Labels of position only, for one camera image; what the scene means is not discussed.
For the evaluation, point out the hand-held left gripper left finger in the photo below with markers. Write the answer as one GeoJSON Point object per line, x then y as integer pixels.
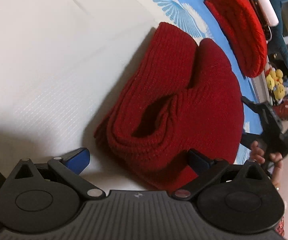
{"type": "Point", "coordinates": [77, 160]}

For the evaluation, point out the red knit sweater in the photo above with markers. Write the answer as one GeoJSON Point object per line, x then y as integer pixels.
{"type": "Point", "coordinates": [171, 105]}

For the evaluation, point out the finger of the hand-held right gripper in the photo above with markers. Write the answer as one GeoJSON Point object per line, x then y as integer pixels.
{"type": "Point", "coordinates": [251, 140]}
{"type": "Point", "coordinates": [250, 104]}

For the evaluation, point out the yellow plush toy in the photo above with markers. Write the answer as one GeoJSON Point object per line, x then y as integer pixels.
{"type": "Point", "coordinates": [280, 91]}
{"type": "Point", "coordinates": [274, 76]}

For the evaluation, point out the red bag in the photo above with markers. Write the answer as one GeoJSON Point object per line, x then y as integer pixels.
{"type": "Point", "coordinates": [287, 110]}

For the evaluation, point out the folded red knit garment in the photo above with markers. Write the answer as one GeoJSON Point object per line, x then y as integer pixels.
{"type": "Point", "coordinates": [239, 30]}

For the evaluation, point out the teal shark plush toy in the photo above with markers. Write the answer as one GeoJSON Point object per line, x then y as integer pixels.
{"type": "Point", "coordinates": [282, 42]}

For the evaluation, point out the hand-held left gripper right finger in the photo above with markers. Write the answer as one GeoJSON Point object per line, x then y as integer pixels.
{"type": "Point", "coordinates": [199, 162]}

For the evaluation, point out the white cylindrical roll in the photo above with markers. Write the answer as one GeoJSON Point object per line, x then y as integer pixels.
{"type": "Point", "coordinates": [265, 2]}

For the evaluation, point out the blue and white play mat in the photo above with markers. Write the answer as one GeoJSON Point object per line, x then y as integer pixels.
{"type": "Point", "coordinates": [46, 67]}

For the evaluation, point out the red dotted cloth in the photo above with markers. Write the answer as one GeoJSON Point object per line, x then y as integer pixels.
{"type": "Point", "coordinates": [280, 227]}

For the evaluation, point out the person's right hand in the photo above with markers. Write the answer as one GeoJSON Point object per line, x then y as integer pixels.
{"type": "Point", "coordinates": [259, 153]}

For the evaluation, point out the dark patterned cloth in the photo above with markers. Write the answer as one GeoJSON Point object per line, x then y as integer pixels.
{"type": "Point", "coordinates": [265, 32]}

